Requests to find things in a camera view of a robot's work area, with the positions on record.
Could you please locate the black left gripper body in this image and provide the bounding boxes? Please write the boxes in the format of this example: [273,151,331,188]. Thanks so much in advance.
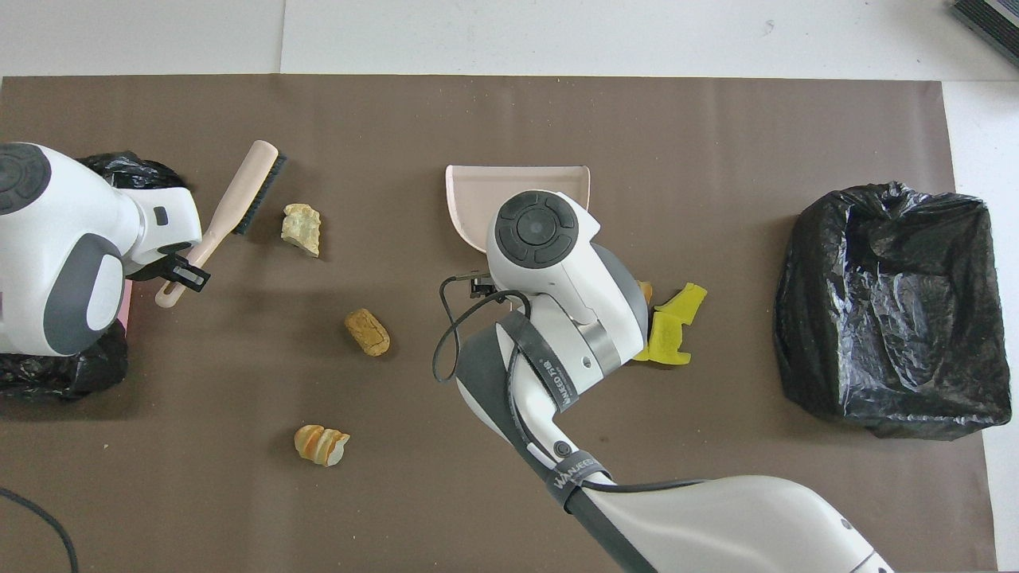
[127,253,176,283]

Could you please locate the beige plastic dustpan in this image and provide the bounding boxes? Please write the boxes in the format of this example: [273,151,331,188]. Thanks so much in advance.
[445,165,591,254]

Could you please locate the brown paper table mat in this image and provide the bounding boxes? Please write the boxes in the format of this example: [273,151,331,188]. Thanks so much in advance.
[0,75,1000,573]

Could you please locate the yellow wedge sponge piece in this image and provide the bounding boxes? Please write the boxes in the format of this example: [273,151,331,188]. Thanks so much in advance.
[653,283,708,325]

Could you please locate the beige hand brush black bristles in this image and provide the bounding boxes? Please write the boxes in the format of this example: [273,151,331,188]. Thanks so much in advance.
[155,140,287,309]

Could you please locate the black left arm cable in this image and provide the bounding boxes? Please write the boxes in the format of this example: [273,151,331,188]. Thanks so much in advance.
[0,487,79,573]

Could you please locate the brown bread roll toy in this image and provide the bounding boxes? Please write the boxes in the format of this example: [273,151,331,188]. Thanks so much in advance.
[345,308,392,357]

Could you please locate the dark ribbed panel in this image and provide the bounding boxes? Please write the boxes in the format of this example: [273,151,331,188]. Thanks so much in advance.
[947,0,1019,68]

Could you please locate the bin lined with black bag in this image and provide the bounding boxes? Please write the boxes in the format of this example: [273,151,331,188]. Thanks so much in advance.
[774,182,1013,441]

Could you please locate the loose black trash bag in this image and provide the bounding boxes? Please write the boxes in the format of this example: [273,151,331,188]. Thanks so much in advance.
[0,151,192,401]

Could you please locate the pale flaky bread toy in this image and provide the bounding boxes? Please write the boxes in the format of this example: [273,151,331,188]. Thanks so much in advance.
[281,204,322,259]

